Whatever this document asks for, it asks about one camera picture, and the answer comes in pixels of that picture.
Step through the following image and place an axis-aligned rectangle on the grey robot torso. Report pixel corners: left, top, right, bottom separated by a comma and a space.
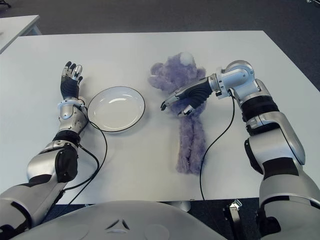
9, 199, 226, 240

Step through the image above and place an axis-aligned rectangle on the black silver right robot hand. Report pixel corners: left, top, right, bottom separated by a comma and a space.
159, 76, 213, 118

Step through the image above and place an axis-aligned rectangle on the white side table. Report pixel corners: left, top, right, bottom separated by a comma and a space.
0, 14, 42, 55

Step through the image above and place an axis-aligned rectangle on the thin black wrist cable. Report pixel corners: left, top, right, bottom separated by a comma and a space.
199, 96, 236, 201
59, 119, 108, 205

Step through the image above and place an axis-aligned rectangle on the white table leg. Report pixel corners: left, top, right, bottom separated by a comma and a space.
172, 201, 192, 212

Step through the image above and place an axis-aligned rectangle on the white plate with black rim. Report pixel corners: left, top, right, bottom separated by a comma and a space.
87, 85, 146, 133

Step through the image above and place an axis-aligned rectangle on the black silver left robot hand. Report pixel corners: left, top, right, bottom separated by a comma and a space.
59, 60, 84, 101

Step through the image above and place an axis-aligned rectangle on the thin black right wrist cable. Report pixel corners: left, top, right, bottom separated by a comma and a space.
199, 96, 236, 201

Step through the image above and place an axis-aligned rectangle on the purple plush bunny doll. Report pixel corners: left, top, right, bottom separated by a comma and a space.
147, 51, 208, 176

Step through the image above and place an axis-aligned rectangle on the thin black left wrist cable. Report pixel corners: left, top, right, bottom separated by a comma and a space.
59, 119, 108, 205

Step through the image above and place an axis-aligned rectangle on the metal table clamp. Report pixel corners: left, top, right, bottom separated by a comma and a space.
228, 199, 243, 213

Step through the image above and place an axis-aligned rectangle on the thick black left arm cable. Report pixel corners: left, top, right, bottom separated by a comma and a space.
61, 146, 100, 192

